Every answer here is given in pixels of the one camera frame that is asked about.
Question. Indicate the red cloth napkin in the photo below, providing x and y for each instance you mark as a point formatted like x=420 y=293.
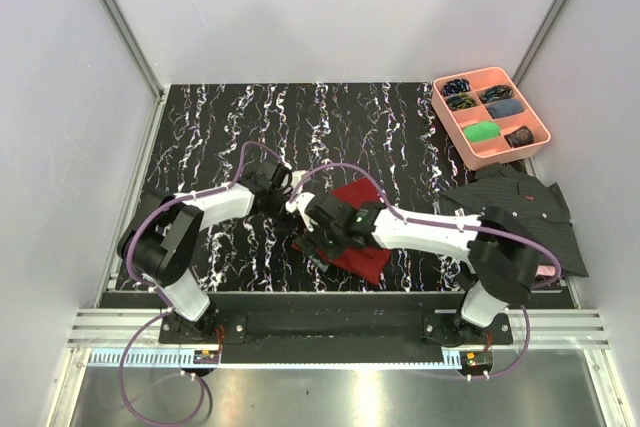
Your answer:
x=358 y=205

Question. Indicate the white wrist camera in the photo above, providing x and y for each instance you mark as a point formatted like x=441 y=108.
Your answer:
x=296 y=177
x=298 y=205

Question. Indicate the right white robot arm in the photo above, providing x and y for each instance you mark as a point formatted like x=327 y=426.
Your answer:
x=503 y=263

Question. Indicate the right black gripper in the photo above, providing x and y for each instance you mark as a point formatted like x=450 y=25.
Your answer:
x=310 y=241

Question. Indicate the black green rolled sock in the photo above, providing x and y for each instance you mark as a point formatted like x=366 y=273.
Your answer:
x=460 y=102

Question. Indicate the black blue rolled sock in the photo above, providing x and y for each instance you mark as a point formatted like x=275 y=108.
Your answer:
x=455 y=86

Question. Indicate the black marble pattern mat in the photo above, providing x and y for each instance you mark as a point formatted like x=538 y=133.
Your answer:
x=338 y=130

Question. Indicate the dark patterned rolled sock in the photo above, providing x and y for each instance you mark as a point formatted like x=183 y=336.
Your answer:
x=521 y=137

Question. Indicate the pink folded garment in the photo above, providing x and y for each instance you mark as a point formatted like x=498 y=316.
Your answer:
x=546 y=271

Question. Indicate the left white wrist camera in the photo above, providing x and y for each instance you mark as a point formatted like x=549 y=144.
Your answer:
x=296 y=177

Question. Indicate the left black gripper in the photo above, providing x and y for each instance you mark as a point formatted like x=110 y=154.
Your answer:
x=290 y=226

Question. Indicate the navy patterned rolled sock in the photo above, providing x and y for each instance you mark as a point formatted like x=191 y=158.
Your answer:
x=497 y=93

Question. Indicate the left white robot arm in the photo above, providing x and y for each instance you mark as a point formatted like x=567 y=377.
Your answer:
x=159 y=242

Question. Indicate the dark striped folded shirt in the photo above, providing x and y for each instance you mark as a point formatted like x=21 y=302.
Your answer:
x=541 y=209

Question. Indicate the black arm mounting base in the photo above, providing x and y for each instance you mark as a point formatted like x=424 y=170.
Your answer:
x=244 y=317

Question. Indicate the pink divided organizer tray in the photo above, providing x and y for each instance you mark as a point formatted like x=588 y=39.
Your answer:
x=482 y=154

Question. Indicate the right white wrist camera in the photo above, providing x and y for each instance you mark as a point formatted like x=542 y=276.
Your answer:
x=298 y=205

